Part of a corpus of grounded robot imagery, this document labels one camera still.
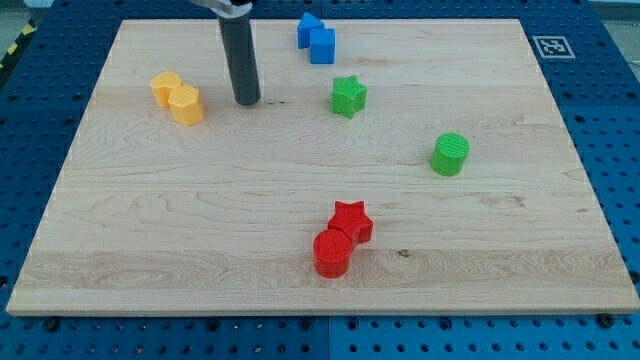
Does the yellow black hazard tape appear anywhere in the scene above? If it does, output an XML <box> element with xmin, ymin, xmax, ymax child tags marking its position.
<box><xmin>1</xmin><ymin>18</ymin><xmax>37</xmax><ymax>73</ymax></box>

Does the red cylinder block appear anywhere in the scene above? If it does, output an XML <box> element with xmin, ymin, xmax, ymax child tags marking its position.
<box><xmin>313</xmin><ymin>228</ymin><xmax>354</xmax><ymax>278</ymax></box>

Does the wooden board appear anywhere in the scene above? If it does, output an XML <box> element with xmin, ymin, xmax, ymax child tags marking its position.
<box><xmin>7</xmin><ymin>19</ymin><xmax>639</xmax><ymax>317</ymax></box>

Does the green star block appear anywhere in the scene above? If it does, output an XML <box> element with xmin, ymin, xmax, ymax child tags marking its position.
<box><xmin>331</xmin><ymin>75</ymin><xmax>367</xmax><ymax>119</ymax></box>

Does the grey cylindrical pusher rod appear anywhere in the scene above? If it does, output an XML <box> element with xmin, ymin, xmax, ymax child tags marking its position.
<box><xmin>218</xmin><ymin>14</ymin><xmax>261</xmax><ymax>106</ymax></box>

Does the blue triangle block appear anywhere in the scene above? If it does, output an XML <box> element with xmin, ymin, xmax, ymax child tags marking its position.
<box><xmin>297</xmin><ymin>12</ymin><xmax>325</xmax><ymax>49</ymax></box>

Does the white fiducial marker tag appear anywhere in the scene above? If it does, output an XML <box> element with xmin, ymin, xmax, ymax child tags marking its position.
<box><xmin>533</xmin><ymin>35</ymin><xmax>575</xmax><ymax>59</ymax></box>

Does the red star block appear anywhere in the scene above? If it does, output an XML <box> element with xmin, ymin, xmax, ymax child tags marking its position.
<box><xmin>328</xmin><ymin>201</ymin><xmax>374</xmax><ymax>244</ymax></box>

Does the green cylinder block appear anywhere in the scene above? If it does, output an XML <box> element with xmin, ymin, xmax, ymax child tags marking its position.
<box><xmin>430</xmin><ymin>132</ymin><xmax>470</xmax><ymax>176</ymax></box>

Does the yellow hexagon block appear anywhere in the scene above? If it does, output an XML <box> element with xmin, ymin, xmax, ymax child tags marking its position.
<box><xmin>168</xmin><ymin>85</ymin><xmax>204</xmax><ymax>126</ymax></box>

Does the blue cube block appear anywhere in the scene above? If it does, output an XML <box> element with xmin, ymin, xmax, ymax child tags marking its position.
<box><xmin>310</xmin><ymin>28</ymin><xmax>336</xmax><ymax>64</ymax></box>

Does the yellow heart block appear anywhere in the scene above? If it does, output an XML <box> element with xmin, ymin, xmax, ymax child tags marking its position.
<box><xmin>150</xmin><ymin>71</ymin><xmax>183</xmax><ymax>108</ymax></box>

